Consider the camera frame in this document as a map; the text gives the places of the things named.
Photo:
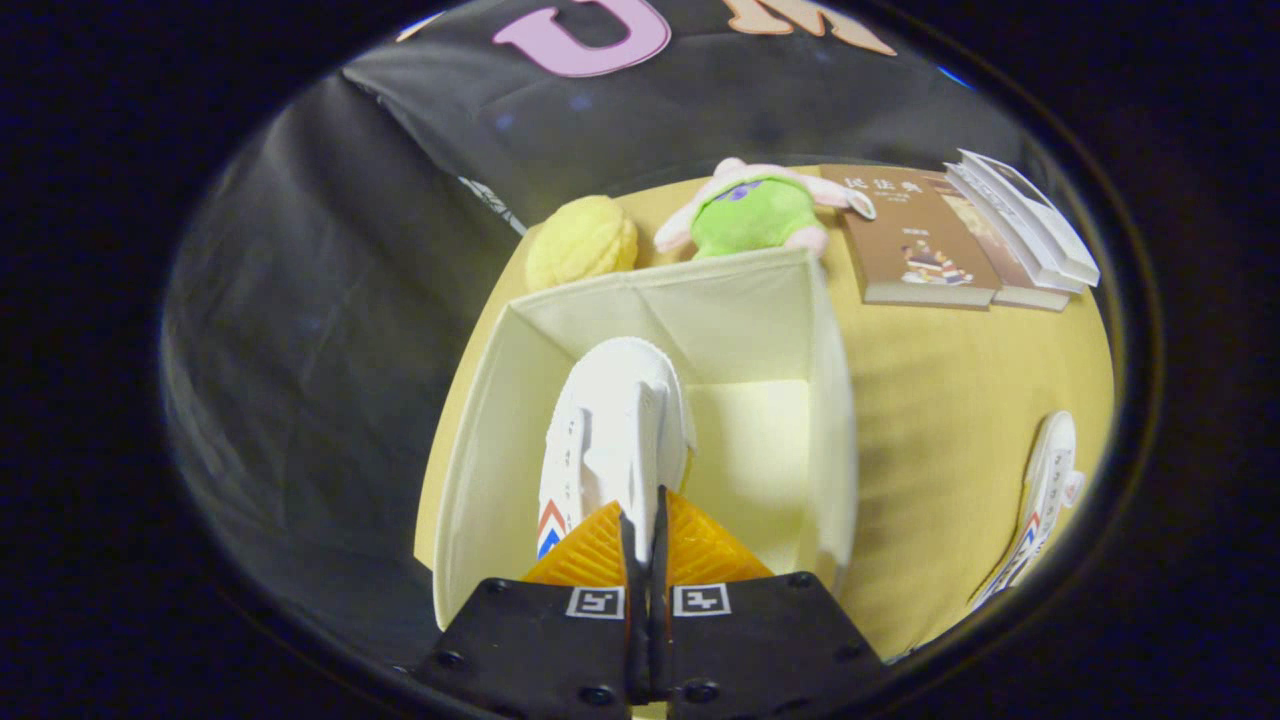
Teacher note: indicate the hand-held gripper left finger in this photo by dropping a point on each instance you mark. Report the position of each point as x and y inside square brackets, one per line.
[540, 640]

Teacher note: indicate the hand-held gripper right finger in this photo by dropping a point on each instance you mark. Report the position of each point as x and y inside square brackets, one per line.
[760, 640]

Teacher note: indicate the white sneaker shoe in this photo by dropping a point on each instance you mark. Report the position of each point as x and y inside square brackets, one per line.
[1050, 480]
[615, 420]

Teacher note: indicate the beige fabric storage box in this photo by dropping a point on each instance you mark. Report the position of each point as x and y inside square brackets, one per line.
[750, 330]

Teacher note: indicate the black backdrop cloth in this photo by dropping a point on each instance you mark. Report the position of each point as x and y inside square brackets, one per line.
[330, 350]

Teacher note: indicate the yellow round plush toy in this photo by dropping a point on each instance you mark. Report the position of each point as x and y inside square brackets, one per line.
[580, 245]

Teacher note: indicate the pink and green plush toy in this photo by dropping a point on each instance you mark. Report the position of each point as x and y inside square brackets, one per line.
[750, 215]

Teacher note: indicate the brown cover book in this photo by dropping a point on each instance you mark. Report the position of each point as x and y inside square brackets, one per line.
[905, 240]

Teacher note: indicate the white black patterned strip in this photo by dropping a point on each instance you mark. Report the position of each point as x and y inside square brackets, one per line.
[490, 205]

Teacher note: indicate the dark brown book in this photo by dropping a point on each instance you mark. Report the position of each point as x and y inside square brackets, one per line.
[1010, 265]

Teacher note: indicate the white portrait cover book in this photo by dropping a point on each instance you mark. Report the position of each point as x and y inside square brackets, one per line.
[1050, 225]

